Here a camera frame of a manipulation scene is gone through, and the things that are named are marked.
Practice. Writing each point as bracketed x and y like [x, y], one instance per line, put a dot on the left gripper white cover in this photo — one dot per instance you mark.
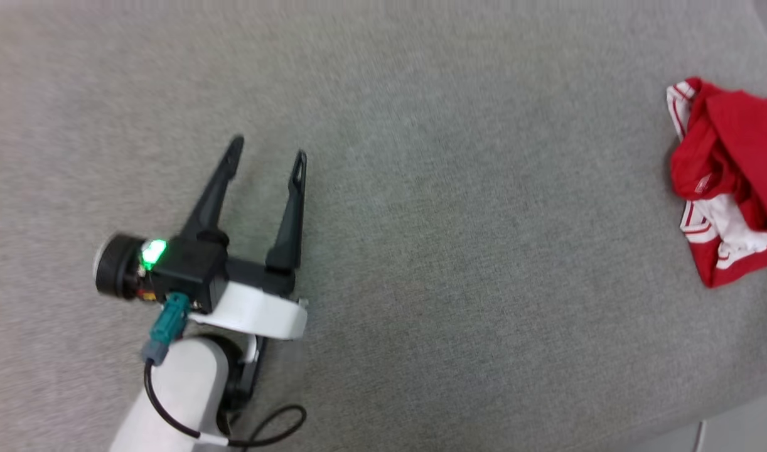
[258, 311]

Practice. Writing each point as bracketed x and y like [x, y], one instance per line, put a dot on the red and white shirt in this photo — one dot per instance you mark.
[735, 138]

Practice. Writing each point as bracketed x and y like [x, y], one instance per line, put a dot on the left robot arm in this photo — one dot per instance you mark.
[182, 389]

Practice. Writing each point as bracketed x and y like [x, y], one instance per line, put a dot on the grey fabric sofa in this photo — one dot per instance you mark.
[452, 251]

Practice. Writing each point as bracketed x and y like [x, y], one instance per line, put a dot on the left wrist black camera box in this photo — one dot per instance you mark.
[192, 276]

